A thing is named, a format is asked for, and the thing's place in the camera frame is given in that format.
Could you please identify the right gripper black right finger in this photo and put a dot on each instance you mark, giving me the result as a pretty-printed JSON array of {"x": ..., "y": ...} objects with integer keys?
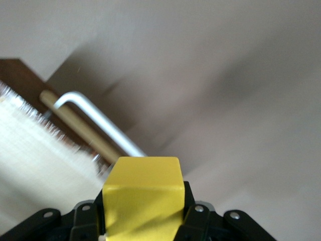
[{"x": 200, "y": 223}]

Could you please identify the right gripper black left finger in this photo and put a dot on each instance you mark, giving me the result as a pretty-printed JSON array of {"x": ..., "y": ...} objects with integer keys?
[{"x": 85, "y": 221}]

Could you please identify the yellow block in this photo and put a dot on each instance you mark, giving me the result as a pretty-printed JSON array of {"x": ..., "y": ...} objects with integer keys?
[{"x": 143, "y": 195}]

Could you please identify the wooden drawer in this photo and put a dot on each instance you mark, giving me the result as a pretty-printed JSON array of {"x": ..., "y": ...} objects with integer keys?
[{"x": 25, "y": 140}]

